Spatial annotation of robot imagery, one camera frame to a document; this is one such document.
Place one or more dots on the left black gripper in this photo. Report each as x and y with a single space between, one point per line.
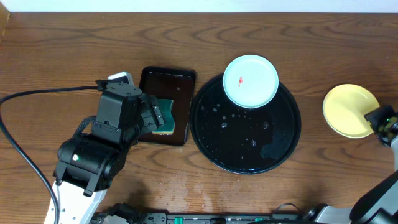
149 113

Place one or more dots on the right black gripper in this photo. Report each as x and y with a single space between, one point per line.
376 115

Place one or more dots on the green yellow sponge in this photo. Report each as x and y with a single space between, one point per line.
168 128

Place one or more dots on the yellow plate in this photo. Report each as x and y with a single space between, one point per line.
345 107

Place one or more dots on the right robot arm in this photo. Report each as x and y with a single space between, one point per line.
379 205

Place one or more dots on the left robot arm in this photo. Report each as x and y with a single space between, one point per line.
97 151

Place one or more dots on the black rectangular water tray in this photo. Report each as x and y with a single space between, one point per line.
176 85

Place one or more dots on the black round tray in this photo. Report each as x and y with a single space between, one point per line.
241 140

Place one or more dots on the light blue plate ketchup stain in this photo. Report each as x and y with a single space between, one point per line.
250 81

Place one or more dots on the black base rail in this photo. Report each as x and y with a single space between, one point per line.
122 213

